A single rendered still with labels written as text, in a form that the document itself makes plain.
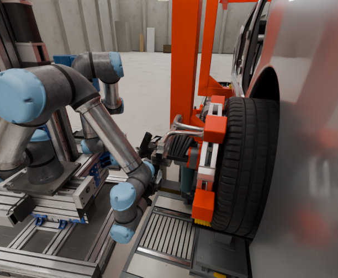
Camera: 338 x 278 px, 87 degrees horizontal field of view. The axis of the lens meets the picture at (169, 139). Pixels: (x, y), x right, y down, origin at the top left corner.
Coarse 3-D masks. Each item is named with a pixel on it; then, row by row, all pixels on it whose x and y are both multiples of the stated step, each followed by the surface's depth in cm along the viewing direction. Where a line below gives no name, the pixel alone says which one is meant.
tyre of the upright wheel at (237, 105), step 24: (240, 120) 66; (264, 120) 65; (240, 144) 62; (264, 144) 60; (240, 168) 61; (264, 168) 59; (240, 192) 61; (264, 192) 60; (216, 216) 68; (240, 216) 64
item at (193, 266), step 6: (198, 228) 135; (198, 234) 131; (198, 240) 127; (246, 240) 125; (246, 246) 122; (192, 252) 118; (246, 252) 120; (192, 258) 117; (246, 258) 117; (192, 264) 114; (192, 270) 110; (198, 270) 109; (204, 270) 108; (210, 270) 111; (198, 276) 111; (204, 276) 109; (210, 276) 107; (216, 276) 106; (222, 276) 105; (228, 276) 108; (234, 276) 106
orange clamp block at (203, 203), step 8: (200, 192) 69; (208, 192) 69; (200, 200) 66; (208, 200) 66; (192, 208) 65; (200, 208) 63; (208, 208) 63; (192, 216) 66; (200, 216) 65; (208, 216) 64
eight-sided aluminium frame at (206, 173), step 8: (216, 104) 88; (208, 112) 79; (216, 112) 90; (216, 144) 69; (216, 152) 68; (200, 160) 68; (200, 168) 68; (208, 168) 67; (200, 176) 68; (208, 176) 67; (200, 184) 70; (208, 184) 69
